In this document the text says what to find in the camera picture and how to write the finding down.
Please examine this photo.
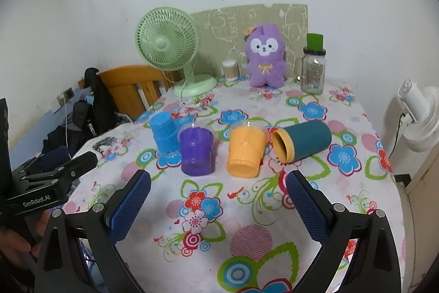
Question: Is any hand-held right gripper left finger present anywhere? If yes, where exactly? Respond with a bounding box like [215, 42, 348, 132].
[34, 169, 152, 293]

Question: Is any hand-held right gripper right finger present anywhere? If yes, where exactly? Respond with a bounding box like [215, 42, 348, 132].
[286, 169, 402, 293]

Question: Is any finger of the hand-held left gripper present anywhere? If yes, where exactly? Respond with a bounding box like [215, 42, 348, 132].
[12, 152, 99, 193]

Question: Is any teal cup with yellow rim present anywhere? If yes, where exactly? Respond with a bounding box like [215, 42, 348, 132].
[272, 121, 333, 165]

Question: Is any blue cup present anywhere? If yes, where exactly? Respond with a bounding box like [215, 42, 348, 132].
[148, 112, 182, 157]

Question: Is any purple cup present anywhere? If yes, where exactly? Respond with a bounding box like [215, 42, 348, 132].
[177, 124, 217, 177]

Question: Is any orange cup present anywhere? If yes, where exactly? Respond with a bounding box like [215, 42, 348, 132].
[226, 123, 269, 179]

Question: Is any person's left hand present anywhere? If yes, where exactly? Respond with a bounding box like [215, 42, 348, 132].
[0, 211, 52, 259]

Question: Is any black backpack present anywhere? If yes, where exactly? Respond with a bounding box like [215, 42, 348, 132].
[41, 67, 121, 157]

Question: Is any wooden chair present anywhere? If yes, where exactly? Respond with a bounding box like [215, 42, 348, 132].
[78, 65, 182, 121]

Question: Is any glass bottle with green lid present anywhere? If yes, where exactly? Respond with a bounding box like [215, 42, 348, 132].
[301, 33, 327, 95]

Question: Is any white standing fan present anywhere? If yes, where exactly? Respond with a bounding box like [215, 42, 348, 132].
[398, 79, 439, 153]

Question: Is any purple plush toy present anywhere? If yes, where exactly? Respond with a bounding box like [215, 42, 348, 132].
[241, 23, 288, 88]

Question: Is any green desk fan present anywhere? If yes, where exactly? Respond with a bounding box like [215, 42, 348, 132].
[135, 6, 218, 99]

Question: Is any cotton swab jar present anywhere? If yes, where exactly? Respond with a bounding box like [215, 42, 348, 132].
[222, 60, 240, 81]

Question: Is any white charging cable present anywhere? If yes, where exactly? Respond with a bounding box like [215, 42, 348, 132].
[63, 97, 70, 151]

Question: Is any wall outlet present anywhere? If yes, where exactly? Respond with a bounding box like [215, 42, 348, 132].
[57, 87, 75, 107]

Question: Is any black fan cable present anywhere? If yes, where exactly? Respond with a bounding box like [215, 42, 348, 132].
[394, 113, 409, 178]

